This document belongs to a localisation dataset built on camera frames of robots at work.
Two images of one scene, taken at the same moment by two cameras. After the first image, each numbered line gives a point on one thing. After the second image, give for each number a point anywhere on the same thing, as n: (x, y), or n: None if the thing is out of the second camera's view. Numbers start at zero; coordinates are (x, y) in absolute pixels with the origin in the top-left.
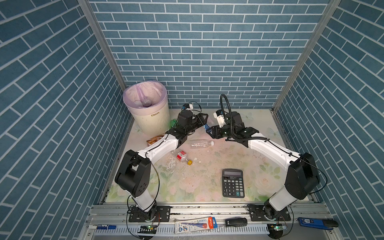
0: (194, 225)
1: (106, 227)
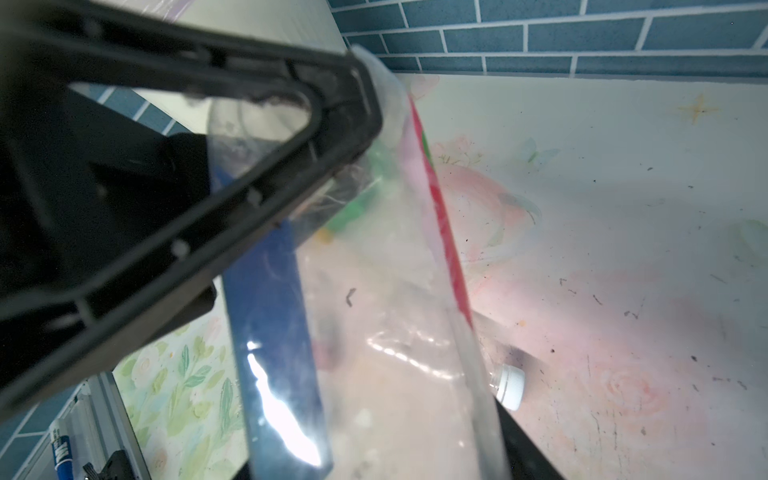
0: None
1: (62, 455)
